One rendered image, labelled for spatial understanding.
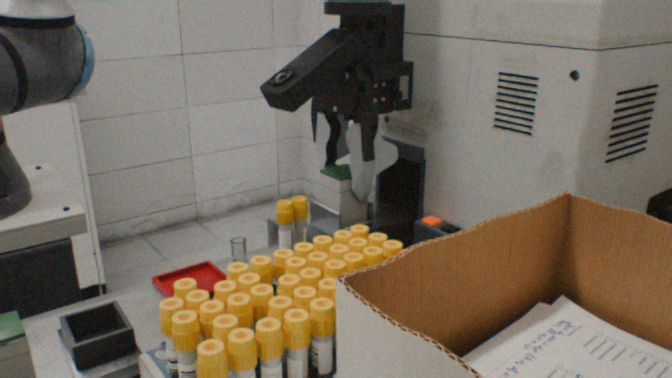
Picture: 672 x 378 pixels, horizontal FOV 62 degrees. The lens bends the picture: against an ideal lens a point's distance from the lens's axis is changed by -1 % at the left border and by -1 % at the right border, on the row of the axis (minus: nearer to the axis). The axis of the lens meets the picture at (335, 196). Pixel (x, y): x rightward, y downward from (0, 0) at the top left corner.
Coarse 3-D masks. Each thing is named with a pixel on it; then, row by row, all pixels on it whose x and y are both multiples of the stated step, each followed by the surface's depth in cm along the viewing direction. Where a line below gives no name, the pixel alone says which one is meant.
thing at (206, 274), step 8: (200, 264) 64; (208, 264) 64; (168, 272) 62; (176, 272) 62; (184, 272) 63; (192, 272) 63; (200, 272) 63; (208, 272) 63; (216, 272) 62; (152, 280) 61; (160, 280) 61; (168, 280) 61; (176, 280) 61; (200, 280) 61; (208, 280) 61; (216, 280) 61; (224, 280) 61; (160, 288) 59; (168, 288) 60; (200, 288) 60; (208, 288) 60; (168, 296) 57
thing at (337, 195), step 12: (324, 180) 63; (336, 180) 61; (348, 180) 61; (324, 192) 63; (336, 192) 61; (348, 192) 62; (324, 204) 64; (336, 204) 62; (348, 204) 62; (360, 204) 63; (348, 216) 63; (360, 216) 64
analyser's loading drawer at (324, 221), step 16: (320, 208) 64; (368, 208) 64; (384, 208) 71; (400, 208) 71; (416, 208) 71; (272, 224) 62; (320, 224) 64; (336, 224) 62; (368, 224) 64; (384, 224) 66; (400, 224) 67; (272, 240) 63
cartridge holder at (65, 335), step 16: (112, 304) 50; (64, 320) 48; (80, 320) 49; (96, 320) 50; (112, 320) 51; (128, 320) 48; (64, 336) 48; (80, 336) 49; (96, 336) 49; (112, 336) 46; (128, 336) 47; (64, 352) 48; (80, 352) 45; (96, 352) 45; (112, 352) 46; (128, 352) 47; (80, 368) 45; (96, 368) 45; (112, 368) 45; (128, 368) 46
